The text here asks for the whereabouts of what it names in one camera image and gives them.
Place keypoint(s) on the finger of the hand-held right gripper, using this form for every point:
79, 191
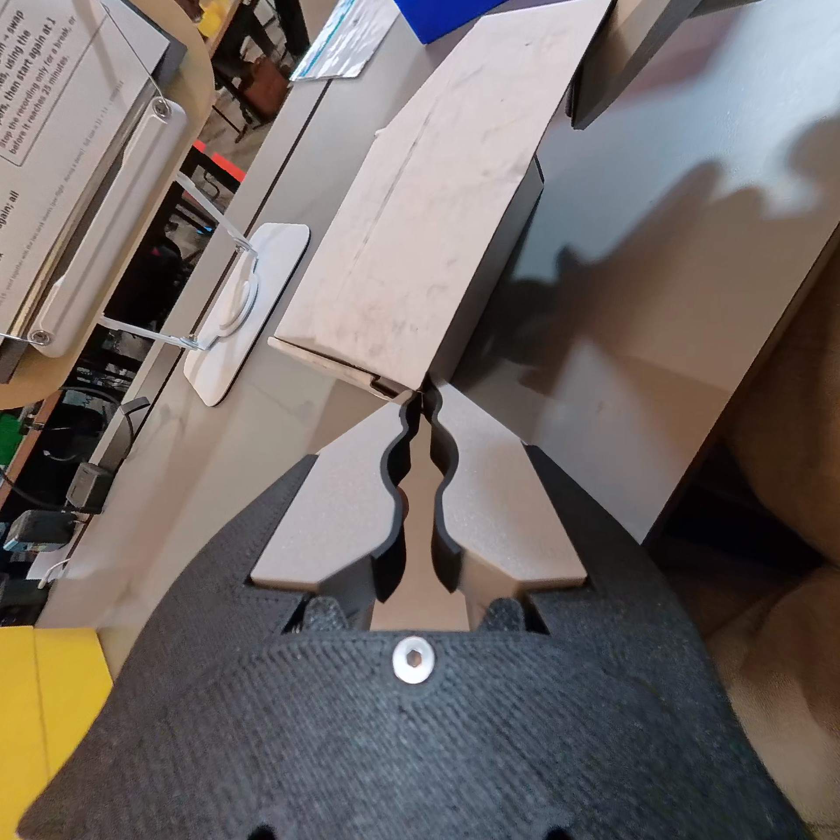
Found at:
630, 39

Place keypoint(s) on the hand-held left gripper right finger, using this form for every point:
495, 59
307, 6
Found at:
512, 518

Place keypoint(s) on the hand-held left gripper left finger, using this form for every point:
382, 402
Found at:
328, 518

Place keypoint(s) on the white cardboard box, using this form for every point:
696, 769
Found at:
426, 197

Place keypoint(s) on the black desk device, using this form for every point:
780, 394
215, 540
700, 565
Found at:
39, 530

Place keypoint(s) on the blue plastic bin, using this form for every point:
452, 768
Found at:
446, 19

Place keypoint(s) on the laminated paper sheet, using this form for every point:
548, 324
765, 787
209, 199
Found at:
348, 39

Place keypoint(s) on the brown leather bag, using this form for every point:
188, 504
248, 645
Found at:
269, 85

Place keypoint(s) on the printed instruction sheet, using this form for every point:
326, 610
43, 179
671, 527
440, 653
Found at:
65, 65

